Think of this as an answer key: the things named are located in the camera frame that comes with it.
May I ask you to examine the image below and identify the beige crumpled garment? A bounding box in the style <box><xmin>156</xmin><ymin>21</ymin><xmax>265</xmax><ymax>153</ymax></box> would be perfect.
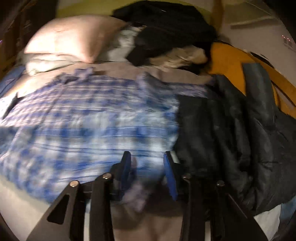
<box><xmin>149</xmin><ymin>45</ymin><xmax>208</xmax><ymax>69</ymax></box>

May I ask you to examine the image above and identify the wooden chair frame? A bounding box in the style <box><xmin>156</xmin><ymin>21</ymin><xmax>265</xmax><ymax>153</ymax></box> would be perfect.
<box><xmin>210</xmin><ymin>0</ymin><xmax>224</xmax><ymax>32</ymax></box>

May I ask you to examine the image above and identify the white folded blanket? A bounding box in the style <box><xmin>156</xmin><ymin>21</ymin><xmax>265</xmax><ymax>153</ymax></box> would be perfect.
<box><xmin>17</xmin><ymin>51</ymin><xmax>83</xmax><ymax>76</ymax></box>

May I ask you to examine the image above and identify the white grey crumpled cloth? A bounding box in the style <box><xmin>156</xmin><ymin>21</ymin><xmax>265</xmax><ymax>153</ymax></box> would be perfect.
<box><xmin>97</xmin><ymin>26</ymin><xmax>144</xmax><ymax>62</ymax></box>

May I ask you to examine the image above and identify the blue item at bedside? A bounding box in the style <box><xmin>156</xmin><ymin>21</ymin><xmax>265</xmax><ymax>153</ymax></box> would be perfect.
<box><xmin>0</xmin><ymin>65</ymin><xmax>26</xmax><ymax>98</ymax></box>

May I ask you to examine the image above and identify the blue white plaid shirt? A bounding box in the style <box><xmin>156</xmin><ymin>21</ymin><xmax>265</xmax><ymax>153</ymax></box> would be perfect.
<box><xmin>1</xmin><ymin>68</ymin><xmax>207</xmax><ymax>211</ymax></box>

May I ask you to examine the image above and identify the black garment pile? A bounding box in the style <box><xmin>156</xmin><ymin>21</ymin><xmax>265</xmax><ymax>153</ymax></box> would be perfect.
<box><xmin>112</xmin><ymin>1</ymin><xmax>217</xmax><ymax>66</ymax></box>

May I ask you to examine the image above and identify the pink pillow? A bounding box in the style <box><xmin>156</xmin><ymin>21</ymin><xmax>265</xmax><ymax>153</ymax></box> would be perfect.
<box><xmin>24</xmin><ymin>15</ymin><xmax>127</xmax><ymax>63</ymax></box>

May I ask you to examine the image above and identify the orange yellow garment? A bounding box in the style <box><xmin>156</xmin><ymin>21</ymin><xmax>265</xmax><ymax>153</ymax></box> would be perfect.
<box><xmin>208</xmin><ymin>42</ymin><xmax>295</xmax><ymax>118</ymax></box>

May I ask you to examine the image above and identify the dark navy puffer jacket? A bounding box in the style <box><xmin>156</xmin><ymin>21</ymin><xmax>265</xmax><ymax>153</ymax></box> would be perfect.
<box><xmin>174</xmin><ymin>63</ymin><xmax>295</xmax><ymax>215</ymax></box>

